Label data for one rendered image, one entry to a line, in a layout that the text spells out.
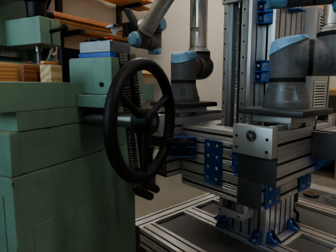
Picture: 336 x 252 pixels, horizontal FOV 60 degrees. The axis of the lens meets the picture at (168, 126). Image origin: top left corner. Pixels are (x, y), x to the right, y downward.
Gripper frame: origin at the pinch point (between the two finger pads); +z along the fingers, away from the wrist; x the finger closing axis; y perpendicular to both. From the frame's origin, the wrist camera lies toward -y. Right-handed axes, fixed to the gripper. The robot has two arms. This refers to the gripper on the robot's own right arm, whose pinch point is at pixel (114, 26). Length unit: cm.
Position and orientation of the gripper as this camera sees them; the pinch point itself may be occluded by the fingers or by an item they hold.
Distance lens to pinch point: 184.3
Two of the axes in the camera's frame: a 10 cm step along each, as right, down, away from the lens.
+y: 0.8, 9.7, 2.5
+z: -8.2, -0.8, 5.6
